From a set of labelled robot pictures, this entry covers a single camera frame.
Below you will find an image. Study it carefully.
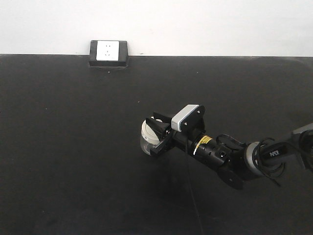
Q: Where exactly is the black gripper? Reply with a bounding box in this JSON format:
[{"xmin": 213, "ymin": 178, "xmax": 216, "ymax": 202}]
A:
[{"xmin": 145, "ymin": 112, "xmax": 205, "ymax": 156}]

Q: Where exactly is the glass jar with cream lid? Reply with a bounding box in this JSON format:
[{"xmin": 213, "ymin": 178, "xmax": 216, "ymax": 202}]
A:
[{"xmin": 140, "ymin": 121, "xmax": 165, "ymax": 156}]

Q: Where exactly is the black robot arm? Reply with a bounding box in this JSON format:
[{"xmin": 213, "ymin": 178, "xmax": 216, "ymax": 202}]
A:
[{"xmin": 140, "ymin": 105, "xmax": 313, "ymax": 189}]

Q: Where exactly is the black white power socket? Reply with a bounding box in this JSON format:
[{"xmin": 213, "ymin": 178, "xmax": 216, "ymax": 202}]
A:
[{"xmin": 89, "ymin": 40, "xmax": 129, "ymax": 68}]

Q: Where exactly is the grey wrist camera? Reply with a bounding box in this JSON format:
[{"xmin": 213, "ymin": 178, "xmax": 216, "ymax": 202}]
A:
[{"xmin": 170, "ymin": 104, "xmax": 205, "ymax": 133}]

